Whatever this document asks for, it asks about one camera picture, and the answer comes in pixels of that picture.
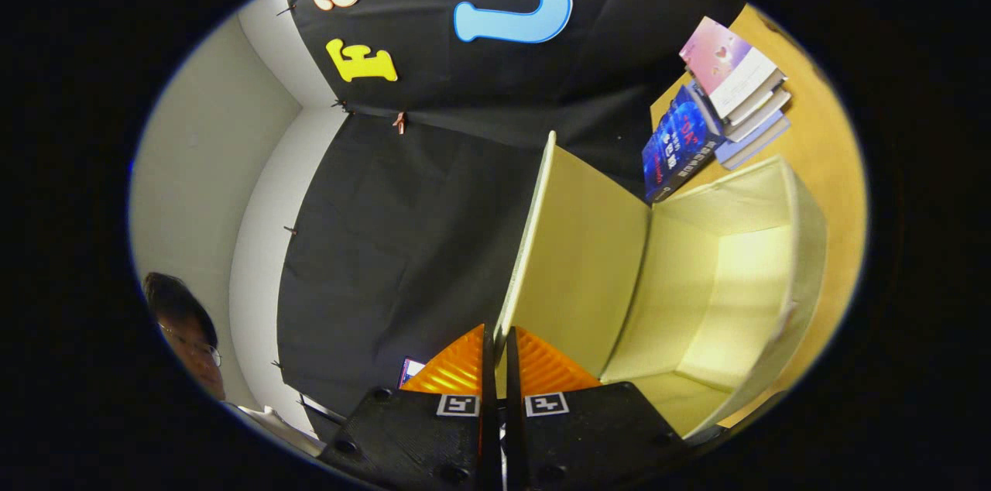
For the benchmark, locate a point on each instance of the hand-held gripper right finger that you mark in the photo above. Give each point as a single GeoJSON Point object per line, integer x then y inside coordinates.
{"type": "Point", "coordinates": [573, 429]}

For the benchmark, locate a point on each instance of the pale blue book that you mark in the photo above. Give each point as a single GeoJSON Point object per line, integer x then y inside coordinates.
{"type": "Point", "coordinates": [755, 146]}

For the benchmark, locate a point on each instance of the pink cover book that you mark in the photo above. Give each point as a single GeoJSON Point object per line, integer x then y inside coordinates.
{"type": "Point", "coordinates": [716, 53]}

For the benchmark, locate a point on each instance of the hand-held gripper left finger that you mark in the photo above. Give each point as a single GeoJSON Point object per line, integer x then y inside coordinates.
{"type": "Point", "coordinates": [433, 437]}

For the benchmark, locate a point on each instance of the beige fabric storage box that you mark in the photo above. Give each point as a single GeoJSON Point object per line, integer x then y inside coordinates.
{"type": "Point", "coordinates": [697, 282]}

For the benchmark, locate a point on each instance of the person's head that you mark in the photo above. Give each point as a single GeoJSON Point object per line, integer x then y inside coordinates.
{"type": "Point", "coordinates": [186, 336]}

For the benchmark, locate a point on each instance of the lit laptop screen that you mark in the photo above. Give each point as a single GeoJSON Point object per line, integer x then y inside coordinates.
{"type": "Point", "coordinates": [410, 371]}

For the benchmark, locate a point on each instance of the dark blue book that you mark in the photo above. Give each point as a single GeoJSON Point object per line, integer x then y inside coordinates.
{"type": "Point", "coordinates": [677, 142]}

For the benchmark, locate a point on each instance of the pink clothes peg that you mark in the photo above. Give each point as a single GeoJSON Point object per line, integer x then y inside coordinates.
{"type": "Point", "coordinates": [399, 123]}

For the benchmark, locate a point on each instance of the grey book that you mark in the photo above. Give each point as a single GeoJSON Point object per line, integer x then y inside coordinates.
{"type": "Point", "coordinates": [762, 115]}

